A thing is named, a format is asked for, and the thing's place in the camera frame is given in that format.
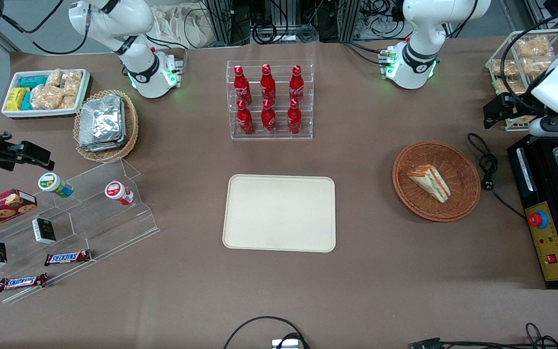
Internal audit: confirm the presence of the triangular sandwich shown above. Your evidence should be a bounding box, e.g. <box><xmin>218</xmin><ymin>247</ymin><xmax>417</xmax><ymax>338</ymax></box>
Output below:
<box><xmin>407</xmin><ymin>165</ymin><xmax>452</xmax><ymax>204</ymax></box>

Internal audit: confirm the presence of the oval tan wicker basket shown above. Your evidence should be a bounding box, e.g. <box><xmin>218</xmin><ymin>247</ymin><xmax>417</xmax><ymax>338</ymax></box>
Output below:
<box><xmin>73</xmin><ymin>90</ymin><xmax>140</xmax><ymax>163</ymax></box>

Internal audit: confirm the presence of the round brown wicker basket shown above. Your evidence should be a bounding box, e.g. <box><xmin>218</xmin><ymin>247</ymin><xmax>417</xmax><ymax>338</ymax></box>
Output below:
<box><xmin>392</xmin><ymin>141</ymin><xmax>482</xmax><ymax>223</ymax></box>

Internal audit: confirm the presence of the beige rectangular tray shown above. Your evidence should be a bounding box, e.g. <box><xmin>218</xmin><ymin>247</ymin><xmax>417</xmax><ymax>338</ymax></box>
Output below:
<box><xmin>222</xmin><ymin>174</ymin><xmax>337</xmax><ymax>253</ymax></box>

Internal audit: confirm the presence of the green-lidded yogurt cup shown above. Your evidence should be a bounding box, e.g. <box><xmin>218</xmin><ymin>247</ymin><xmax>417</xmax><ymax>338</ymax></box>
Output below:
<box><xmin>38</xmin><ymin>172</ymin><xmax>75</xmax><ymax>198</ymax></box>

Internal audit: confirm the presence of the white rectangular snack bin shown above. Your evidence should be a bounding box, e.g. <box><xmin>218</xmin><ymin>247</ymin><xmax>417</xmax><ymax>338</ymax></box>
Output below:
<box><xmin>1</xmin><ymin>69</ymin><xmax>91</xmax><ymax>119</ymax></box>

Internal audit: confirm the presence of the black machine with yellow panel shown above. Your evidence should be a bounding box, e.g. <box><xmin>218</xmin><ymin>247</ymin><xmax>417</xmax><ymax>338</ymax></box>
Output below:
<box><xmin>507</xmin><ymin>134</ymin><xmax>558</xmax><ymax>290</ymax></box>

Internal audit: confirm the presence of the yellow snack pack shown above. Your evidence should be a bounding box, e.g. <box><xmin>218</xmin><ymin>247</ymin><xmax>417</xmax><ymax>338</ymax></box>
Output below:
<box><xmin>6</xmin><ymin>87</ymin><xmax>31</xmax><ymax>111</ymax></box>

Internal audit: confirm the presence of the silver foil pack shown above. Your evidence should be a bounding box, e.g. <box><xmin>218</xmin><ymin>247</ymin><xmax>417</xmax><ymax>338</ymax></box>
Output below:
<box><xmin>79</xmin><ymin>95</ymin><xmax>125</xmax><ymax>146</ymax></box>
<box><xmin>78</xmin><ymin>135</ymin><xmax>127</xmax><ymax>153</ymax></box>

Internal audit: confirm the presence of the red-lidded yogurt cup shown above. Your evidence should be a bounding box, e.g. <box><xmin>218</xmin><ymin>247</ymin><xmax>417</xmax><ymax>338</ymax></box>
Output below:
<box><xmin>105</xmin><ymin>181</ymin><xmax>135</xmax><ymax>206</ymax></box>

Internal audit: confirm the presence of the clear acrylic stepped display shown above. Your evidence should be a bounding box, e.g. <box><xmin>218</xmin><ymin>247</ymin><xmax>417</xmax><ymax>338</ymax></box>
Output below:
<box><xmin>0</xmin><ymin>158</ymin><xmax>160</xmax><ymax>304</ymax></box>

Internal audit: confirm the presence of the brown Snickers bar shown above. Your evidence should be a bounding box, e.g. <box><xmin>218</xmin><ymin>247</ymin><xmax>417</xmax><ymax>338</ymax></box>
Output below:
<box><xmin>0</xmin><ymin>273</ymin><xmax>48</xmax><ymax>293</ymax></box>
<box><xmin>44</xmin><ymin>250</ymin><xmax>93</xmax><ymax>267</ymax></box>

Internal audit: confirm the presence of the red emergency stop button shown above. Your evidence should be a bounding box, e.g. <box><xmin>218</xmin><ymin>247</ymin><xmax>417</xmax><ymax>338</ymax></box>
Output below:
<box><xmin>528</xmin><ymin>210</ymin><xmax>549</xmax><ymax>230</ymax></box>

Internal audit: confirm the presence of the clear acrylic bottle rack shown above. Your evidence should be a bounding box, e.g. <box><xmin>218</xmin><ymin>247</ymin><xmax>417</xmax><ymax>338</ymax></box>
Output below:
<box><xmin>226</xmin><ymin>60</ymin><xmax>314</xmax><ymax>141</ymax></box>

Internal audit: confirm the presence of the beige canvas bag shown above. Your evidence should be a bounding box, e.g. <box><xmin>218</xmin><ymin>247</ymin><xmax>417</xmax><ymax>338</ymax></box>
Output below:
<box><xmin>152</xmin><ymin>4</ymin><xmax>215</xmax><ymax>49</ymax></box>

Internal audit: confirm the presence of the red cola bottle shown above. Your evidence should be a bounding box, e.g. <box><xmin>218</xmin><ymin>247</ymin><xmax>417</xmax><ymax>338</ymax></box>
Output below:
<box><xmin>289</xmin><ymin>64</ymin><xmax>306</xmax><ymax>103</ymax></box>
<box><xmin>260</xmin><ymin>64</ymin><xmax>277</xmax><ymax>104</ymax></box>
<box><xmin>287</xmin><ymin>98</ymin><xmax>303</xmax><ymax>136</ymax></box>
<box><xmin>261</xmin><ymin>99</ymin><xmax>278</xmax><ymax>135</ymax></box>
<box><xmin>233</xmin><ymin>65</ymin><xmax>253</xmax><ymax>106</ymax></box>
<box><xmin>236</xmin><ymin>99</ymin><xmax>255</xmax><ymax>136</ymax></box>

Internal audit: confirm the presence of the black left wrist camera cable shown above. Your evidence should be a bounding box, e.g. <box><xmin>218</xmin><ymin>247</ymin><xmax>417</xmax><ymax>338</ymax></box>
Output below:
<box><xmin>500</xmin><ymin>10</ymin><xmax>558</xmax><ymax>115</ymax></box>

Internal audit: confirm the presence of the black power cable with plug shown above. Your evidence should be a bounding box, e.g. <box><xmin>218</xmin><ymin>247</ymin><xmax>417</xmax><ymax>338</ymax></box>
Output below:
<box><xmin>467</xmin><ymin>133</ymin><xmax>527</xmax><ymax>220</ymax></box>

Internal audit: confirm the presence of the white wire rack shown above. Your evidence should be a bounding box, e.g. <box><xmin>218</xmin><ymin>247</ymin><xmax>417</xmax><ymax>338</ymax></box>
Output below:
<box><xmin>485</xmin><ymin>28</ymin><xmax>558</xmax><ymax>132</ymax></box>

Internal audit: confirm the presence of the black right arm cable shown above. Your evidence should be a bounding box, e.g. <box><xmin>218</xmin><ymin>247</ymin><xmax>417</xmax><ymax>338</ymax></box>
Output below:
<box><xmin>0</xmin><ymin>0</ymin><xmax>91</xmax><ymax>55</ymax></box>

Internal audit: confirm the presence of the aluminium frame post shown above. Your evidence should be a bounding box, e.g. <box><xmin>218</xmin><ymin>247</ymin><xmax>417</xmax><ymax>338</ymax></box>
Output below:
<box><xmin>339</xmin><ymin>0</ymin><xmax>360</xmax><ymax>42</ymax></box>
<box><xmin>206</xmin><ymin>0</ymin><xmax>234</xmax><ymax>47</ymax></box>

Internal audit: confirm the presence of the black cable with connector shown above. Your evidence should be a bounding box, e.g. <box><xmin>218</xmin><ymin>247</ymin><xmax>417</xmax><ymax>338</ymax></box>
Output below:
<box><xmin>410</xmin><ymin>322</ymin><xmax>558</xmax><ymax>349</ymax></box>

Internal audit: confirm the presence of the coiled black cable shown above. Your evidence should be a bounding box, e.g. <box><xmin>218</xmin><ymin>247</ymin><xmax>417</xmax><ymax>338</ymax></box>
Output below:
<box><xmin>252</xmin><ymin>21</ymin><xmax>278</xmax><ymax>45</ymax></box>

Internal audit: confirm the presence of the black looped cable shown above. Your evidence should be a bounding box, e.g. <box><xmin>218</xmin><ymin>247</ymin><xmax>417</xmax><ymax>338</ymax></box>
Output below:
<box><xmin>223</xmin><ymin>316</ymin><xmax>311</xmax><ymax>349</ymax></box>

